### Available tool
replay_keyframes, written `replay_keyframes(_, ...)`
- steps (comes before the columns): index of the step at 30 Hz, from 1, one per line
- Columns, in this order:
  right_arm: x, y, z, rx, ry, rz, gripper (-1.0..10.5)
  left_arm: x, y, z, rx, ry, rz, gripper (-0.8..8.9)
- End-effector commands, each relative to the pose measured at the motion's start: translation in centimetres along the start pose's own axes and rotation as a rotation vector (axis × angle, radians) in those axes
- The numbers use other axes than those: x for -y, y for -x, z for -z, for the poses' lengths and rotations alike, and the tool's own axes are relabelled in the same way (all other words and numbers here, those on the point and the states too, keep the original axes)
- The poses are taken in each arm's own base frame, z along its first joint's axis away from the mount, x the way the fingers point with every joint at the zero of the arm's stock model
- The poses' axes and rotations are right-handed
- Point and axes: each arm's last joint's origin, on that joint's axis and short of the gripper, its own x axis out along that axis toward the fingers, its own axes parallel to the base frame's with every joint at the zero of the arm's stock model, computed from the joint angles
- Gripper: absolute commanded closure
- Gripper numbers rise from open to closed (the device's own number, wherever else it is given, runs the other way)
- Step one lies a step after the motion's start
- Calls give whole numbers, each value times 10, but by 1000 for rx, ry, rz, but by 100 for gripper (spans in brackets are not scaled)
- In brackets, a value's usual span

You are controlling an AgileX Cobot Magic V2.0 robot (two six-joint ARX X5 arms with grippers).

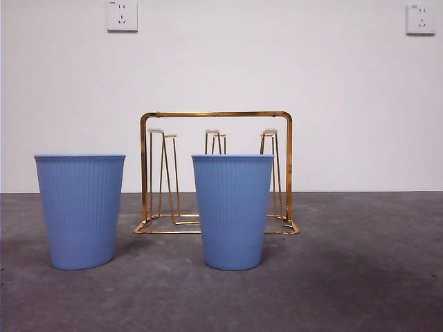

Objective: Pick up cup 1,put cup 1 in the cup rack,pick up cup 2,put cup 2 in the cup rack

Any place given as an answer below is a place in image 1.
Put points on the white wall socket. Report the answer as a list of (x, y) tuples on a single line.
[(122, 20), (421, 20)]

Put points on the blue ribbed plastic cup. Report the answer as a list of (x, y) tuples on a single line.
[(79, 207), (232, 207)]

